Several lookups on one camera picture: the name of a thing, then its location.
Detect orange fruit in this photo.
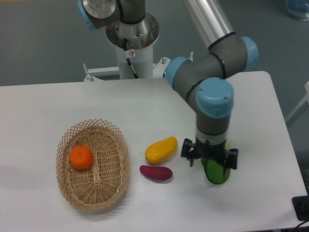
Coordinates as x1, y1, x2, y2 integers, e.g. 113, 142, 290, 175
70, 145, 94, 169

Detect woven wicker basket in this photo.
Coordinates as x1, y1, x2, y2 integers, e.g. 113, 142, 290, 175
56, 119, 130, 211

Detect white metal frame right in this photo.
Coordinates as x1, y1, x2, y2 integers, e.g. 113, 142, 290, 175
285, 82, 309, 127

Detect black cable on pedestal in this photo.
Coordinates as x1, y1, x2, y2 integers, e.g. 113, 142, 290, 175
123, 38, 140, 79

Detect black device at table edge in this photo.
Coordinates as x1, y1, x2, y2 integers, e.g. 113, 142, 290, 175
292, 196, 309, 221

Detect yellow mango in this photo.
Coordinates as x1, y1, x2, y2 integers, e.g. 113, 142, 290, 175
145, 136, 178, 164

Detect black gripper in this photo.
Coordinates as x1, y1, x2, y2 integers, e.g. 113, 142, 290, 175
181, 138, 239, 174

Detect blue bag in background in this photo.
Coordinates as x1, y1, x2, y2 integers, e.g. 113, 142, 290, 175
285, 0, 309, 21

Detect green bok choy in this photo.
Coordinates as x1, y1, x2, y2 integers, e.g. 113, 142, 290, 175
200, 138, 234, 186

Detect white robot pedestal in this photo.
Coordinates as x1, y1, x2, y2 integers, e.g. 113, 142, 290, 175
83, 13, 171, 81

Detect purple sweet potato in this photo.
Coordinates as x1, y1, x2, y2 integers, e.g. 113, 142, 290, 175
140, 165, 173, 181

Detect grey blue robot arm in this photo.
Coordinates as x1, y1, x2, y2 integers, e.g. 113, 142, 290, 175
77, 0, 259, 171

